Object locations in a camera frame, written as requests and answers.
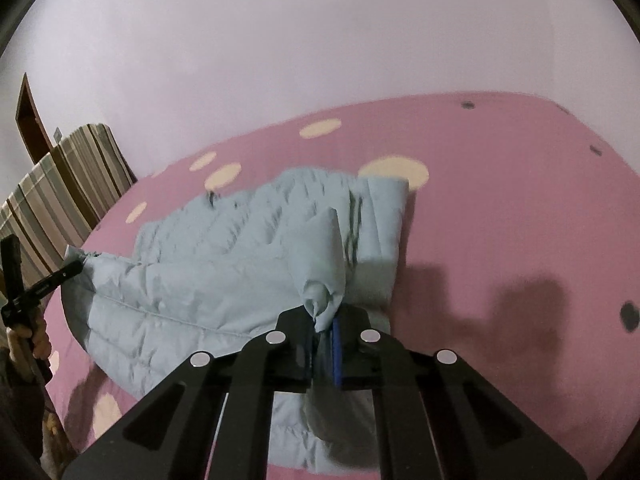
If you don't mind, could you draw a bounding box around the brown wooden door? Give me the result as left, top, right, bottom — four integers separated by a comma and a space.
15, 72, 54, 165

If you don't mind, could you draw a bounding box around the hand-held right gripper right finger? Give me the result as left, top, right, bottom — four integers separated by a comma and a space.
327, 308, 589, 480

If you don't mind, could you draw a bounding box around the pink dotted bed sheet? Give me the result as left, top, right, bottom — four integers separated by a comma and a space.
42, 91, 640, 480

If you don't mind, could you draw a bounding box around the person's left forearm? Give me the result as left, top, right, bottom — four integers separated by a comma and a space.
0, 350, 68, 480

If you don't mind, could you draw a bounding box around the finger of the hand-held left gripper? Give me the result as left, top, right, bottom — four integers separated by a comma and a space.
1, 236, 23, 304
2, 258, 85, 314

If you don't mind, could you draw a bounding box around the person's left hand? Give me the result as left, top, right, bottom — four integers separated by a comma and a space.
7, 309, 52, 360

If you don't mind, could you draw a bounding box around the light blue puffer jacket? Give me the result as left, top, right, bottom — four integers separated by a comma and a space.
61, 167, 412, 476

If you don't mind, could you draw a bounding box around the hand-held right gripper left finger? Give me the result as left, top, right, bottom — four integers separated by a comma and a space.
60, 308, 321, 480

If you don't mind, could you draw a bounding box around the striped cushion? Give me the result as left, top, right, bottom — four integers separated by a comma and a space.
0, 152, 98, 286
49, 123, 137, 233

